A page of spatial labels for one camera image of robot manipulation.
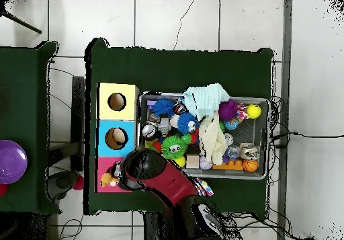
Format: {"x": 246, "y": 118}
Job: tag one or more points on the small orange basketball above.
{"x": 250, "y": 165}

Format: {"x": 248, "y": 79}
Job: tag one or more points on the purple spiky toy with eyes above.
{"x": 228, "y": 110}

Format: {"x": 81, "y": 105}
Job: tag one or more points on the red round object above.
{"x": 2, "y": 189}

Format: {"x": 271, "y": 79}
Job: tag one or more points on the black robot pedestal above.
{"x": 153, "y": 229}

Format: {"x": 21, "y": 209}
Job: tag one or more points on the yellow smiley face ball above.
{"x": 254, "y": 111}

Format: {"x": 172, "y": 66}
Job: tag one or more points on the white baseball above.
{"x": 205, "y": 164}

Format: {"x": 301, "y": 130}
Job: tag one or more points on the green spiky toy with eyes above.
{"x": 174, "y": 146}

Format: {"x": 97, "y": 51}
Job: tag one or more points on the black tripod leg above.
{"x": 24, "y": 23}

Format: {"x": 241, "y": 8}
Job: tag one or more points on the blue spiky toy with eyes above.
{"x": 186, "y": 121}

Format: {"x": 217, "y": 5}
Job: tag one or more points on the cream knitted cloth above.
{"x": 212, "y": 140}

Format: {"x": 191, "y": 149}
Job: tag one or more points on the tan plush bear toy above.
{"x": 107, "y": 180}

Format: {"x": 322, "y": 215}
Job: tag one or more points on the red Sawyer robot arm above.
{"x": 166, "y": 180}

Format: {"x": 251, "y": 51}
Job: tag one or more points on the wooden box with three holes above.
{"x": 103, "y": 111}

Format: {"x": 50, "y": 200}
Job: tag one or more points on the purple bowl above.
{"x": 12, "y": 161}

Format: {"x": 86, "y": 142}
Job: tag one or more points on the small red ball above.
{"x": 79, "y": 183}

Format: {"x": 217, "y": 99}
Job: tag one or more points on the side table with green cloth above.
{"x": 24, "y": 89}

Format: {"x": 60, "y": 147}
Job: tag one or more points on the colourful polka dot cloth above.
{"x": 206, "y": 187}

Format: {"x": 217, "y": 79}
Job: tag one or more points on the dark green table cloth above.
{"x": 182, "y": 70}

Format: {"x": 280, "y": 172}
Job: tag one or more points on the plain wooden block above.
{"x": 192, "y": 161}

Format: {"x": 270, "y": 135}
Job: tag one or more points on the mint green knitted cloth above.
{"x": 204, "y": 100}

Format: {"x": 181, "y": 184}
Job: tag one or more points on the blue spiky ball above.
{"x": 164, "y": 107}

